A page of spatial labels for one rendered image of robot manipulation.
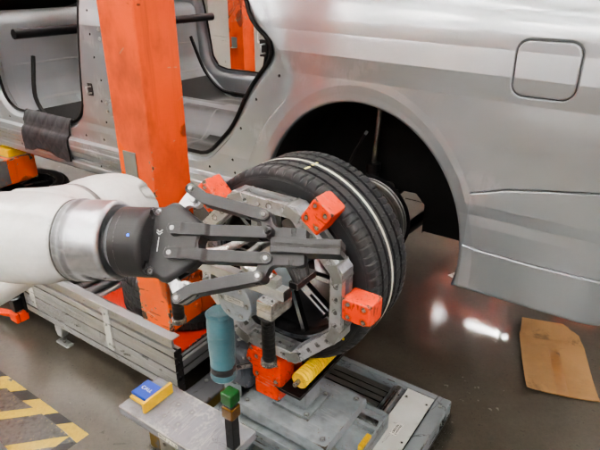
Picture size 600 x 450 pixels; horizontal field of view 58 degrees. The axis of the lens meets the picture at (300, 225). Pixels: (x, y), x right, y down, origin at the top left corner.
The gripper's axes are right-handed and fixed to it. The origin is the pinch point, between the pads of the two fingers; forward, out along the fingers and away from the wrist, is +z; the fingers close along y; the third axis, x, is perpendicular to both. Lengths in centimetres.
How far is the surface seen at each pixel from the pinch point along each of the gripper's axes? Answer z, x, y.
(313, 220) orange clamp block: -20, -88, -23
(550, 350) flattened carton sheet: 69, -244, 3
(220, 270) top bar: -44, -85, -8
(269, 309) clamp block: -28, -80, 2
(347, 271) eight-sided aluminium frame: -11, -96, -11
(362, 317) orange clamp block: -6, -99, 1
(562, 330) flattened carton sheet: 78, -258, -8
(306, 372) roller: -27, -125, 18
